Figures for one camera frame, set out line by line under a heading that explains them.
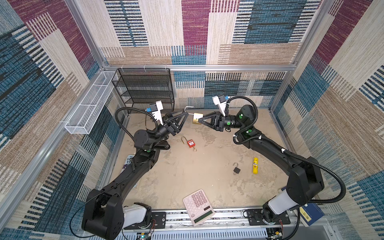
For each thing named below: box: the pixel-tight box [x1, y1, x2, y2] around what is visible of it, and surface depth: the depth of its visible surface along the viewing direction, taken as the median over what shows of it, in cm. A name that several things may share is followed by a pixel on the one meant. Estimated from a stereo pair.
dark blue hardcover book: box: [299, 203, 325, 227], surface depth 75 cm
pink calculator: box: [183, 189, 215, 226], surface depth 77 cm
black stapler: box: [156, 141, 171, 150], surface depth 101 cm
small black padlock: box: [232, 162, 241, 174], surface depth 91 cm
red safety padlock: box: [181, 136, 196, 148], surface depth 101 cm
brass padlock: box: [184, 106, 204, 125], surface depth 64 cm
